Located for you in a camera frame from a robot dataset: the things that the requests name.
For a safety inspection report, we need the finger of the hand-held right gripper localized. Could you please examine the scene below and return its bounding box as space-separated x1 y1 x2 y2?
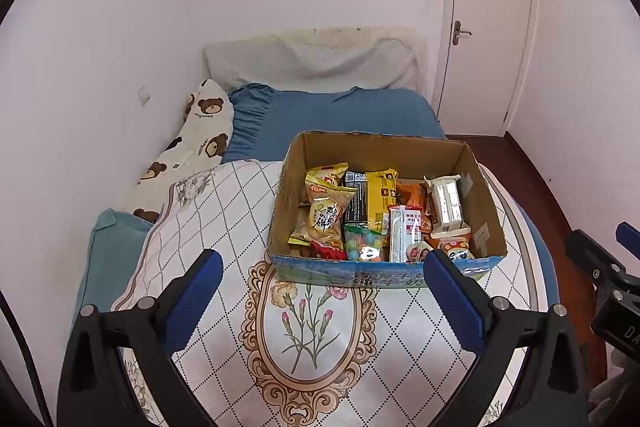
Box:
616 221 640 260
565 229 626 293

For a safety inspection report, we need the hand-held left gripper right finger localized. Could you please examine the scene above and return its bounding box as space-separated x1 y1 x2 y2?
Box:
424 250 588 427

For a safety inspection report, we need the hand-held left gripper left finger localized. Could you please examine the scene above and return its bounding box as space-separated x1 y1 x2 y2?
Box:
57 249 224 427

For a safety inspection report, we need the orange panda snack packet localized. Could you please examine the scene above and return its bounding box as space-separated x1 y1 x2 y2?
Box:
432 234 473 263

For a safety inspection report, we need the small white picture snack packet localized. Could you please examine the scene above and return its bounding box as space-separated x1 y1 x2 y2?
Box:
406 241 433 264

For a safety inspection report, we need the long red and white packet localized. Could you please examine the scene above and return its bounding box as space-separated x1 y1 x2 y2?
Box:
389 205 423 264

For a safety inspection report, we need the clear packet of white bars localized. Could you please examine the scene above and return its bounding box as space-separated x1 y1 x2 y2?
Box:
425 174 471 238

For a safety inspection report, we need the colourful candy bag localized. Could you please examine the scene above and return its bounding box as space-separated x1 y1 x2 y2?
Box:
344 224 390 264

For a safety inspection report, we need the red snack packet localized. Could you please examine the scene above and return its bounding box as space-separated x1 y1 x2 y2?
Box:
300 239 348 262

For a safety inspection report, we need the yellow and beige snack packet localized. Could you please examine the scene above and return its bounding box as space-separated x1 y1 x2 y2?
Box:
288 184 358 250

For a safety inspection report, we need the cardboard box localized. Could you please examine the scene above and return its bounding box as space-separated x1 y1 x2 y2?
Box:
266 131 508 290

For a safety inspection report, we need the light blue cloth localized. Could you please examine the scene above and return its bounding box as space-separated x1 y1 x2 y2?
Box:
75 208 157 328

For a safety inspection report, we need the plain orange snack packet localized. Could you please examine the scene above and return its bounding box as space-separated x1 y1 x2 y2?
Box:
397 179 431 233

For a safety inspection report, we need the floral quilted mat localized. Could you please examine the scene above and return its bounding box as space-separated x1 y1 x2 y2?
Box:
110 159 551 427

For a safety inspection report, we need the black and yellow snack packet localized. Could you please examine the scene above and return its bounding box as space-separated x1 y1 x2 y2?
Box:
344 169 399 233

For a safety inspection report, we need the small yellow panda snack packet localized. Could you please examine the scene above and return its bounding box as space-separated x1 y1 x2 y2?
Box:
306 163 349 188

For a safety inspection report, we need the bear print pillow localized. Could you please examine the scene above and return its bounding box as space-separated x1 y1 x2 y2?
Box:
125 79 235 224

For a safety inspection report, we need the blue bedsheet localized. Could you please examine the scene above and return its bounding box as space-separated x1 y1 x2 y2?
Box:
220 84 561 303

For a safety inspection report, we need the white door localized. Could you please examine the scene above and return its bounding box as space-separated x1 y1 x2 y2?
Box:
434 0 539 138

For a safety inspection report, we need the white padded headboard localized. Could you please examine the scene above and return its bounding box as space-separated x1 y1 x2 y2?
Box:
202 27 428 94

